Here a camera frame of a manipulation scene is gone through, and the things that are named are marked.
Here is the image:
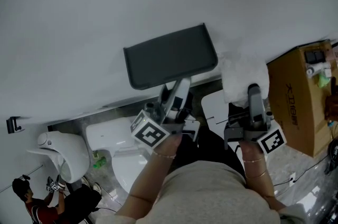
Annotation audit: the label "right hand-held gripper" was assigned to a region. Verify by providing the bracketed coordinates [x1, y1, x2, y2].
[223, 83, 287, 155]

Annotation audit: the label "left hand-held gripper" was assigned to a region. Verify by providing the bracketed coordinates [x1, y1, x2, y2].
[130, 77, 201, 150]

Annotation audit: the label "white tissue wad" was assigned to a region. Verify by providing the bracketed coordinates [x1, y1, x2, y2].
[220, 52, 270, 109]

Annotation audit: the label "person's left forearm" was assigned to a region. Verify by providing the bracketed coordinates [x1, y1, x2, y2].
[115, 135, 183, 220]

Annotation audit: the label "person's right forearm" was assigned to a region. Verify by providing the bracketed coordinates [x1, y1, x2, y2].
[239, 139, 286, 212]

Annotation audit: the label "white square-lid toilet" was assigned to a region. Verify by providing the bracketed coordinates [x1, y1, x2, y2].
[200, 89, 249, 165]

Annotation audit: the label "white rounded toilet with tank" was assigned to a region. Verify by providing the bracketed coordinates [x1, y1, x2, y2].
[86, 115, 149, 194]

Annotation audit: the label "small white open-lid toilet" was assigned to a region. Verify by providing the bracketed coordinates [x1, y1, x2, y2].
[25, 130, 91, 184]

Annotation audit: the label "large brown cardboard box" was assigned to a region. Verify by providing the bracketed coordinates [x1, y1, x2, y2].
[266, 40, 335, 158]

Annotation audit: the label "person's black trousers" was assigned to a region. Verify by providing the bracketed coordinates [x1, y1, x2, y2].
[174, 127, 247, 179]

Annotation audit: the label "gold bangle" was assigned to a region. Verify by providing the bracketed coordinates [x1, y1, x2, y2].
[245, 170, 268, 180]

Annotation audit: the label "white tube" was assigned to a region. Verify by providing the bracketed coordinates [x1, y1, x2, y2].
[306, 63, 331, 77]

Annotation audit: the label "green packet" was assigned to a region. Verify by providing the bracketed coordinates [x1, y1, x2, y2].
[316, 73, 331, 89]

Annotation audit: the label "brown claw clip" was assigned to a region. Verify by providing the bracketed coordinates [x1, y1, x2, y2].
[324, 77, 338, 122]

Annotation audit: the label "black metal fixture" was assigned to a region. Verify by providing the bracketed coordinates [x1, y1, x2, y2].
[304, 50, 326, 63]

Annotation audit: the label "person's grey sweatshirt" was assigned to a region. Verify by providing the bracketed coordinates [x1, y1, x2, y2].
[95, 160, 308, 224]

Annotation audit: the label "black round device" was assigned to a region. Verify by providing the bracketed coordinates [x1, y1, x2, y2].
[326, 137, 338, 175]

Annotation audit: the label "green bottle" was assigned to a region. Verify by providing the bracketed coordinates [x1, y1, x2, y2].
[92, 156, 107, 169]

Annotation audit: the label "black wall paper holder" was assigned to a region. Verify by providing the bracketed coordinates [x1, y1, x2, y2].
[123, 22, 219, 91]

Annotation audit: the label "thin beaded bracelet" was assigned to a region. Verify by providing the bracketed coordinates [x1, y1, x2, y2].
[242, 157, 265, 164]
[152, 151, 177, 160]

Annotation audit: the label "black floor cable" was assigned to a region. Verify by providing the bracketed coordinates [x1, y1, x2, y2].
[273, 162, 328, 187]
[94, 206, 117, 215]

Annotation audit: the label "black wall hook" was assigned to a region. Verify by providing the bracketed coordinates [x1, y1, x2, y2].
[6, 116, 23, 135]

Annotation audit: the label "thin wall cable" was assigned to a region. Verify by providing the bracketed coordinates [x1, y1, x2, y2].
[0, 163, 44, 193]

